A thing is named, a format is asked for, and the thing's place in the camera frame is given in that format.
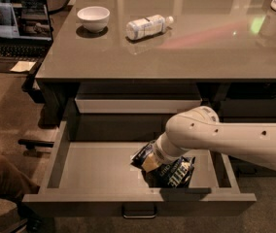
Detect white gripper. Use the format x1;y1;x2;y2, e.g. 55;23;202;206
142;133;188;173

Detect blue chip bag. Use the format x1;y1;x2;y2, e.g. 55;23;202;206
132;141;195;188

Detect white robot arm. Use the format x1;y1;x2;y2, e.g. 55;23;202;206
142;106;276;172

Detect open grey top drawer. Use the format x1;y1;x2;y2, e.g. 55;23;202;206
23;101;257;217

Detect dark lower drawer cabinet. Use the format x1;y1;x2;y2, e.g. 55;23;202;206
216;81;276;178

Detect black chair armrest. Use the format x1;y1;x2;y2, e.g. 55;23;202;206
17;139;53;150

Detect clear plastic water bottle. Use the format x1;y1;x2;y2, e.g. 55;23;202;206
126;15;174;41

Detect person's leg brown trousers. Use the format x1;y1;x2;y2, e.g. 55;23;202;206
0;154;40;203

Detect white ceramic bowl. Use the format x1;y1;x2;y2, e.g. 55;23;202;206
77;6;110;33

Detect white paper note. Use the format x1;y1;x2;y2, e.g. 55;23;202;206
11;61;35;73

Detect open laptop computer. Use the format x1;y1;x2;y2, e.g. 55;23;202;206
0;0;53;73

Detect metal drawer handle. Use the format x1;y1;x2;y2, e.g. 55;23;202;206
121;204;157;219

